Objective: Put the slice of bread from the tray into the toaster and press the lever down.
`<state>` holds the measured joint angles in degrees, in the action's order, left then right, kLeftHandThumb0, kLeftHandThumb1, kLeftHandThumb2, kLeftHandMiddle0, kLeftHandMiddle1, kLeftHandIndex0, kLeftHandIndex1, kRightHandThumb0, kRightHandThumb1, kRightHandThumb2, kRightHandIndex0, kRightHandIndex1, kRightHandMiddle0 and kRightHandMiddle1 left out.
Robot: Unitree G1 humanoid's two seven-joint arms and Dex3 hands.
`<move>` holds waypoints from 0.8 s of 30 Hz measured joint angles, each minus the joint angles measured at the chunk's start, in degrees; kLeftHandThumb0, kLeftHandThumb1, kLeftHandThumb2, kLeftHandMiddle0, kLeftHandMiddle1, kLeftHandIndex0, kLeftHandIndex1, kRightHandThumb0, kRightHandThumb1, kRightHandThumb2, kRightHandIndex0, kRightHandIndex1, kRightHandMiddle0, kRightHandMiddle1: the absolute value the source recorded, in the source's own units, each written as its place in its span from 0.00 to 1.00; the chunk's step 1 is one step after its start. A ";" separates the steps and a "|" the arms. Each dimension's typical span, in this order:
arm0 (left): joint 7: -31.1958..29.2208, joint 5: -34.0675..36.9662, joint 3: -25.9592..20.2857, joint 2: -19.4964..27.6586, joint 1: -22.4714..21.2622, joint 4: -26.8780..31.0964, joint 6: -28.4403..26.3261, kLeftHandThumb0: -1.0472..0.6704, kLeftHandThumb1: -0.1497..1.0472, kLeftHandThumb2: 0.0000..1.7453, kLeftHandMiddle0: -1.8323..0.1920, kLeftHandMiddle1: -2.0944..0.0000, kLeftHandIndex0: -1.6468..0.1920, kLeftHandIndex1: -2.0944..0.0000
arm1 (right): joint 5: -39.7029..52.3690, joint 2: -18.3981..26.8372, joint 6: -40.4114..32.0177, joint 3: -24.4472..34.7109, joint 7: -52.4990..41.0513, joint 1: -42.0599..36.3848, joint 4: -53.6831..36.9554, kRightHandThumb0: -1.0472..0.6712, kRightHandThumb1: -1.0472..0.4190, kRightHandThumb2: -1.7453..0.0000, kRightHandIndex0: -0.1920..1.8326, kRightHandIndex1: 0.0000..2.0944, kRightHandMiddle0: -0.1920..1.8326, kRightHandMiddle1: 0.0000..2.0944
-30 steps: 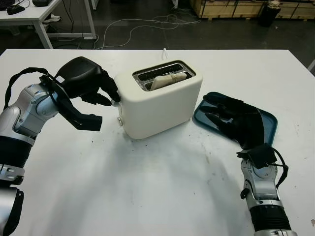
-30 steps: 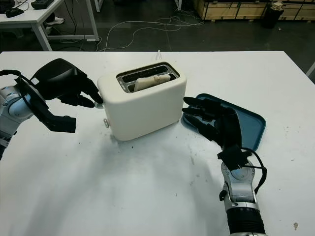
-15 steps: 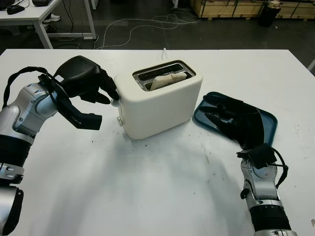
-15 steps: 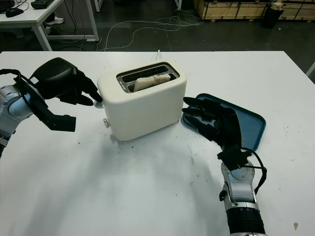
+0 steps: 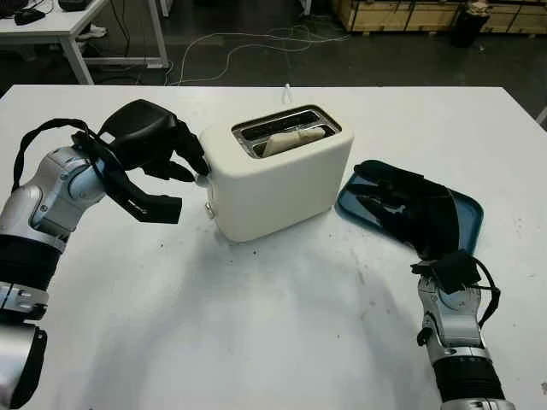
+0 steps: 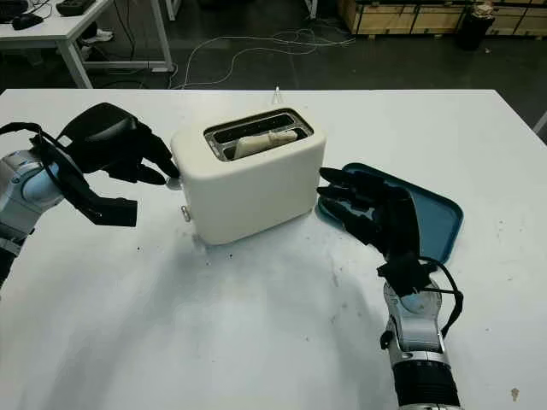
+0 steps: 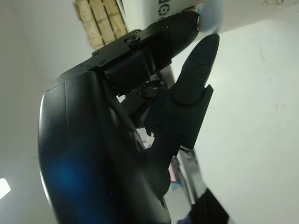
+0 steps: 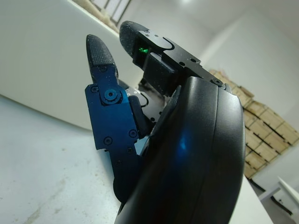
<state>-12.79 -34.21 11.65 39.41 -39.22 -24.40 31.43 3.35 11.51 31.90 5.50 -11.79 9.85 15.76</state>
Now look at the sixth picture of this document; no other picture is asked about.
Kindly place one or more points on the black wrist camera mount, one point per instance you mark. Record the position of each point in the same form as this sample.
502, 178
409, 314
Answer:
406, 273
111, 211

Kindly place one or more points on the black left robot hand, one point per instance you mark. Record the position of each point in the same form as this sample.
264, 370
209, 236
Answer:
115, 141

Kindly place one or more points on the black waste bin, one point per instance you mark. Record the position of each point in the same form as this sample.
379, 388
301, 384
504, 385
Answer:
475, 30

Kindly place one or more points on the black desk device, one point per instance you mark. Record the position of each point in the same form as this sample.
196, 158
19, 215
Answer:
74, 6

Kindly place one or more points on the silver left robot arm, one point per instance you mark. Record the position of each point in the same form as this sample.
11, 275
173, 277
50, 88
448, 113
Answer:
25, 196

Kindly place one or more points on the white office desk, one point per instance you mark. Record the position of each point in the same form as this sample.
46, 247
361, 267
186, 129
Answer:
47, 30

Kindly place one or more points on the white two-slot toaster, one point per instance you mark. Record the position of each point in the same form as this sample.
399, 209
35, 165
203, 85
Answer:
256, 196

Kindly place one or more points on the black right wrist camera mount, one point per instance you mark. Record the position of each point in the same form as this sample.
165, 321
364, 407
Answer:
406, 273

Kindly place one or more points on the white toaster lever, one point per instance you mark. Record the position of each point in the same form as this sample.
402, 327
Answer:
173, 183

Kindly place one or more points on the silver toaster knob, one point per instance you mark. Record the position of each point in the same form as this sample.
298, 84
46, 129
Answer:
185, 213

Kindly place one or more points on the black computer mouse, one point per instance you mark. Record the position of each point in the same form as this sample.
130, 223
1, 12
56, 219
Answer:
26, 21

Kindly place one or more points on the slice of bread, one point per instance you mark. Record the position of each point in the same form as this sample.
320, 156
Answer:
260, 143

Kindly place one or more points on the white shoes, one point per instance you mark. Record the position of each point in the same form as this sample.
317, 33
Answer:
96, 37

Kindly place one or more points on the teal plastic tray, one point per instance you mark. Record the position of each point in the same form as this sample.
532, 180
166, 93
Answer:
440, 222

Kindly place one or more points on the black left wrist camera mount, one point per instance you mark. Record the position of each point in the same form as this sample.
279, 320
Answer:
111, 211

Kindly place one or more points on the wooden crate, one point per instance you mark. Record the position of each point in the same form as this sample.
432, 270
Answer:
427, 17

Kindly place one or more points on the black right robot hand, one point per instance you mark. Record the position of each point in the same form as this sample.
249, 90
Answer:
384, 222

